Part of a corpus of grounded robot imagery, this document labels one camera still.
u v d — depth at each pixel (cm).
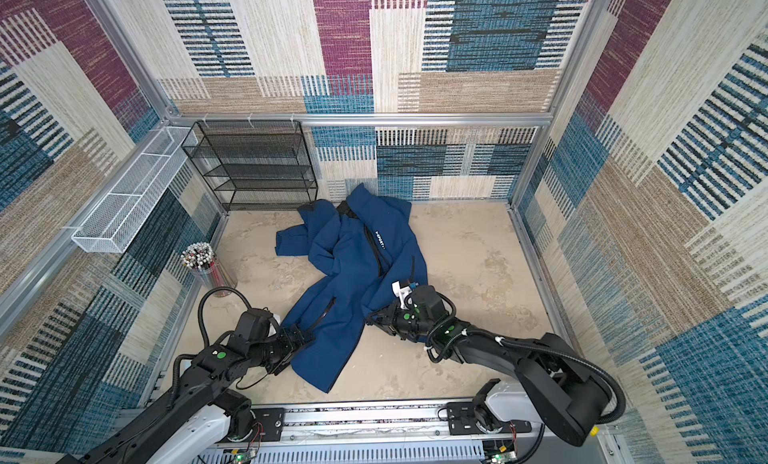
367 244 101
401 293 79
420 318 68
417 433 73
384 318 72
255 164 109
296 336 74
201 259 83
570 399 42
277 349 71
